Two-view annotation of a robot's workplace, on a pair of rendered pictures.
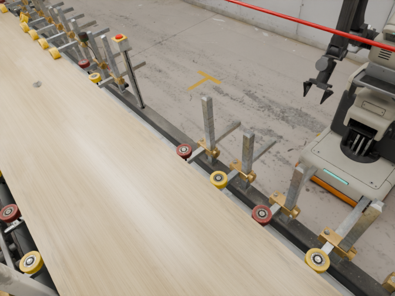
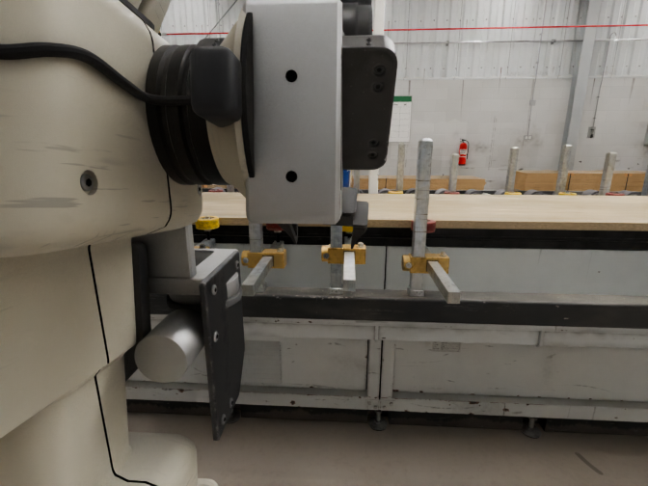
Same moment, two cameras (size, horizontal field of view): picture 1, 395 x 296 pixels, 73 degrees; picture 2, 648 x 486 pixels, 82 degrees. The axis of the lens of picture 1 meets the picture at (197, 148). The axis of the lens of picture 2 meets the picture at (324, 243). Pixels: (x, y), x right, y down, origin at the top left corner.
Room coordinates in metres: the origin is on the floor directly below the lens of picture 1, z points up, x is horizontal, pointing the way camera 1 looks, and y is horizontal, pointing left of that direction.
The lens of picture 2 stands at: (1.42, -1.10, 1.16)
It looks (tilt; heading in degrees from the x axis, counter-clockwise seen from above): 15 degrees down; 129
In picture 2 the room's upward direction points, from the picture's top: straight up
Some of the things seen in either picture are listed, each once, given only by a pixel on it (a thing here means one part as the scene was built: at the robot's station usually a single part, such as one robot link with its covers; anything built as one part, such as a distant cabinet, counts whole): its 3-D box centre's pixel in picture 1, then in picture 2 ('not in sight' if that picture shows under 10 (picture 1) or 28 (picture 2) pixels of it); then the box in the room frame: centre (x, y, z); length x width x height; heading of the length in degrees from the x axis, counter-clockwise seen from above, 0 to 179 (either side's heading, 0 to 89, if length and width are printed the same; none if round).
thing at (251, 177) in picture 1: (243, 171); (343, 254); (0.77, -0.21, 0.83); 0.14 x 0.06 x 0.05; 35
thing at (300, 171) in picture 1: (291, 200); (256, 237); (0.54, -0.36, 0.88); 0.04 x 0.04 x 0.48; 35
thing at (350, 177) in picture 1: (354, 158); not in sight; (1.20, -1.22, 0.16); 0.67 x 0.64 x 0.25; 125
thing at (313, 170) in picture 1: (287, 195); (266, 263); (0.61, -0.38, 0.81); 0.43 x 0.03 x 0.04; 125
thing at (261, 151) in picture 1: (246, 163); (349, 259); (0.81, -0.24, 0.83); 0.43 x 0.03 x 0.04; 125
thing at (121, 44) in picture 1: (121, 43); not in sight; (1.55, 0.36, 1.18); 0.07 x 0.07 x 0.08; 35
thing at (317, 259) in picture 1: (314, 263); (207, 232); (0.29, -0.37, 0.85); 0.08 x 0.08 x 0.11
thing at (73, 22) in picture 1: (85, 49); not in sight; (2.17, 0.80, 0.89); 0.04 x 0.04 x 0.48; 35
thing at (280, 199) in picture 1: (284, 205); (264, 257); (0.56, -0.35, 0.81); 0.14 x 0.06 x 0.05; 35
